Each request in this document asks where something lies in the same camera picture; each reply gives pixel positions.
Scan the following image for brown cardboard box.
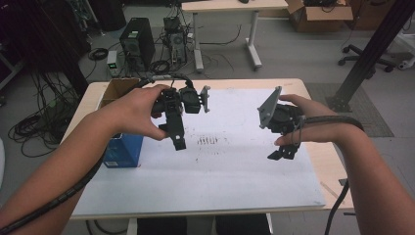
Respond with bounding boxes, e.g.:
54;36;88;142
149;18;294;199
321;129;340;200
97;76;142;111

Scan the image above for white table mat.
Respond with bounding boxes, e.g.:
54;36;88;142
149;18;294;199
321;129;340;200
71;87;328;217

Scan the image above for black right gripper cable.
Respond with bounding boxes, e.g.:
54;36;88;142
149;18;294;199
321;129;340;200
302;115;366;235

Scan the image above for white desk with legs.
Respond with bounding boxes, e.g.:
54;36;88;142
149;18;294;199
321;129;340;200
181;0;290;73

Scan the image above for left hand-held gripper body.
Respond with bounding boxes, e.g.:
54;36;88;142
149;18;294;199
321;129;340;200
151;84;211;116

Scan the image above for person's left hand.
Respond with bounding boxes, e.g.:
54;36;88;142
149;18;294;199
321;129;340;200
97;83;172;142

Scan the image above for black office chair base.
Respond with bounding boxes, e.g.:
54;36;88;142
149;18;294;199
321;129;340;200
338;44;396;73

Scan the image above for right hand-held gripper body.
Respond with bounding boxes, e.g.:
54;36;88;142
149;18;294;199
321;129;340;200
256;85;306;135

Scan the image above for person's right hand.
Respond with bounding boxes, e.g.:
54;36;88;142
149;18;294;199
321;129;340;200
273;93;347;147

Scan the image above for small black cable coil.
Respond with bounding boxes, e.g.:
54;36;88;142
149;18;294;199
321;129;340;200
88;47;110;62

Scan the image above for open-frame computer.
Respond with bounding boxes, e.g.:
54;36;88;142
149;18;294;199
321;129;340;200
162;16;189;66

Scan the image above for bundle of black floor cables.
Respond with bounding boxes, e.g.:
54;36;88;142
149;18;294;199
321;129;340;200
7;70;81;159

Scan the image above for small white power unit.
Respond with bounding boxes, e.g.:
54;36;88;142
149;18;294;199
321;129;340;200
106;50;118;78

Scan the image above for large open cardboard box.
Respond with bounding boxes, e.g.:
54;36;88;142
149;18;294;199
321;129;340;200
286;0;354;33

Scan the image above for black metal post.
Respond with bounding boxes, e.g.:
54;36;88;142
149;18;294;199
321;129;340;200
325;0;415;114

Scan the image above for black computer tower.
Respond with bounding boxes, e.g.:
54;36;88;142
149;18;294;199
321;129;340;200
118;17;157;72

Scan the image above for grey floor mat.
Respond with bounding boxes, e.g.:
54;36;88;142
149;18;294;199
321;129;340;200
306;82;395;138

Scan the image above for person's dark trousers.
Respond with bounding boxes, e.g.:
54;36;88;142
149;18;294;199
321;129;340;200
136;212;272;235

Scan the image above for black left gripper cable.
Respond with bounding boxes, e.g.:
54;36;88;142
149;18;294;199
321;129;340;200
0;73;196;235

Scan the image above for blue carton box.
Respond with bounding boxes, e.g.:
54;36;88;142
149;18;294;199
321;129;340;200
103;132;145;169

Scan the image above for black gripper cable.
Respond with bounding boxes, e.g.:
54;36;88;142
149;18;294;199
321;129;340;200
302;115;366;235
0;73;196;235

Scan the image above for dark curtain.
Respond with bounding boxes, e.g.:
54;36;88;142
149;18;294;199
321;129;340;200
0;0;91;97

